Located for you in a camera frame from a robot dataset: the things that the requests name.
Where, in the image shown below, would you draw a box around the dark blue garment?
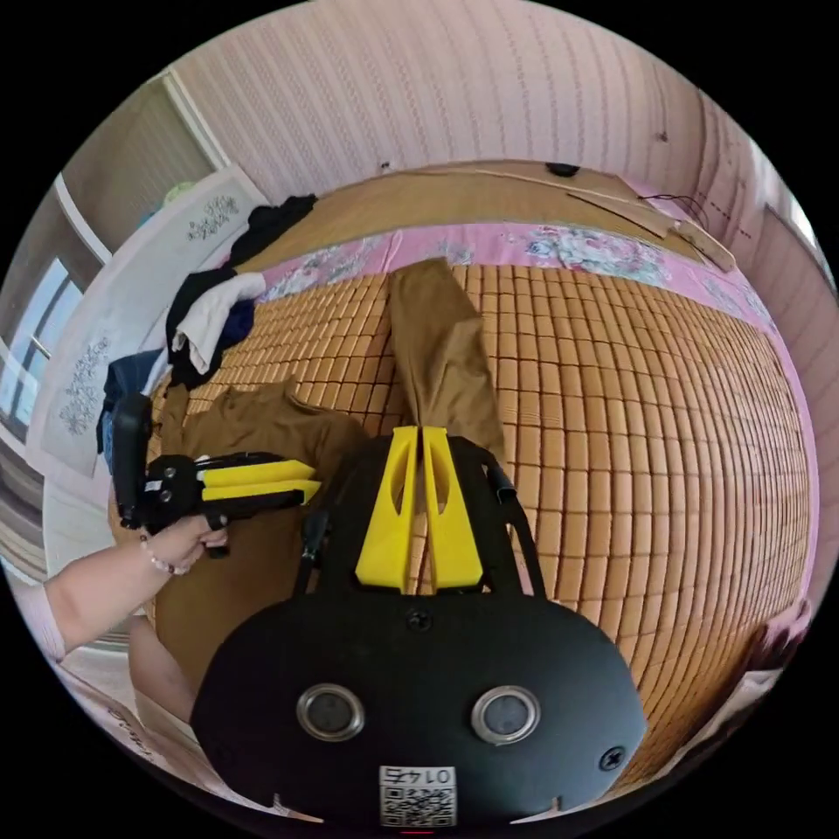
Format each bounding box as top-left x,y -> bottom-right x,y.
95,349 -> 166,454

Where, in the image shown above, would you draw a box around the person's left forearm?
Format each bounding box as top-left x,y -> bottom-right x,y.
44,536 -> 173,658

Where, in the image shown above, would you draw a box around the thin black cable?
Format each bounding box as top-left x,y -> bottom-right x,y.
637,192 -> 714,225

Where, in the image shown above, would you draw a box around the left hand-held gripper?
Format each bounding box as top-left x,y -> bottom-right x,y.
135,450 -> 323,560

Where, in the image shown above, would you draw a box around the dark yellow long sleeve shirt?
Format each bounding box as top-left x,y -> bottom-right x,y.
149,257 -> 507,697

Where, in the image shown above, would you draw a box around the person's left hand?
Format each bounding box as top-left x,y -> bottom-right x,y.
139,523 -> 229,578

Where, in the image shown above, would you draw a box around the white floral bed headboard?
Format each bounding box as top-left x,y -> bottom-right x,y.
38,163 -> 270,478

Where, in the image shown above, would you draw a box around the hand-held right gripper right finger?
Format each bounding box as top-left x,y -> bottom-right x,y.
421,426 -> 488,595

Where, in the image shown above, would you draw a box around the bed with woven mat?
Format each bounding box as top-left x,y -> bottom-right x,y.
107,159 -> 822,791

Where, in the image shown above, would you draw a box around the pile of clothes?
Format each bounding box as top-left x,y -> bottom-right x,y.
163,192 -> 319,391

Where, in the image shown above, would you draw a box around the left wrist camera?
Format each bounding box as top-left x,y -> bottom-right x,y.
109,392 -> 156,530

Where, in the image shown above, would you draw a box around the window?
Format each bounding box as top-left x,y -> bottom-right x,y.
0,253 -> 87,444

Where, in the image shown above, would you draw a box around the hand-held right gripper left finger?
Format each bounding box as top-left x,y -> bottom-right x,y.
355,425 -> 420,595

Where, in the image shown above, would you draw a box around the person's body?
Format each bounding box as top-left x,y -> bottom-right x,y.
10,579 -> 276,821

